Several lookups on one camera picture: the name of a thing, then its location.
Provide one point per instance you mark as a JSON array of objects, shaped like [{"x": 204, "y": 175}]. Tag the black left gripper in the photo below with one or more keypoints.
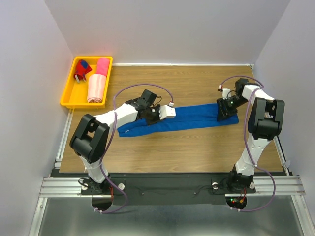
[{"x": 157, "y": 108}]

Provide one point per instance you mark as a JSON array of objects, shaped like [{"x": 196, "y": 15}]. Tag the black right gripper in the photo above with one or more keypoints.
[{"x": 222, "y": 113}]

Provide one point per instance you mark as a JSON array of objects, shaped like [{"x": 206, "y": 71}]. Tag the blue towel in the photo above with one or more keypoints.
[{"x": 189, "y": 117}]

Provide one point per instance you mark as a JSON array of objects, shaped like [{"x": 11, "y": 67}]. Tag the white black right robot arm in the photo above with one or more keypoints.
[{"x": 263, "y": 122}]

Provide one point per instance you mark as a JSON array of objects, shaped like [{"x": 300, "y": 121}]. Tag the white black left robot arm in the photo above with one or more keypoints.
[{"x": 90, "y": 137}]

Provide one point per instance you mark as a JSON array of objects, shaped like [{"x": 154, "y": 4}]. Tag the light pink rolled towel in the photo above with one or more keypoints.
[{"x": 96, "y": 88}]

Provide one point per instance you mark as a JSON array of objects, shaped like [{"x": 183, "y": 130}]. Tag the hot pink rolled towel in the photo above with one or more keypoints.
[{"x": 103, "y": 66}]

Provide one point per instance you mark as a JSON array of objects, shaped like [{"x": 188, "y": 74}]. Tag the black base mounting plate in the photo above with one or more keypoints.
[{"x": 165, "y": 189}]

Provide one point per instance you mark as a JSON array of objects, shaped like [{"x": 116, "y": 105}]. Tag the yellow plastic tray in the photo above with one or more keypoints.
[{"x": 75, "y": 94}]

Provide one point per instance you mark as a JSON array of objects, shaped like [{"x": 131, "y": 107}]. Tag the red blue patterned cloth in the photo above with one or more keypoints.
[{"x": 81, "y": 69}]

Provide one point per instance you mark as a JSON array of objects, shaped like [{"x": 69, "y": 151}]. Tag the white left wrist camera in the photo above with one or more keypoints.
[{"x": 166, "y": 111}]

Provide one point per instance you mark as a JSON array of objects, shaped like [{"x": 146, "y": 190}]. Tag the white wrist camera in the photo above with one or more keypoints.
[
  {"x": 166, "y": 111},
  {"x": 225, "y": 92}
]

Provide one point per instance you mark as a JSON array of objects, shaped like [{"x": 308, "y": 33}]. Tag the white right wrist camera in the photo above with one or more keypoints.
[{"x": 225, "y": 92}]

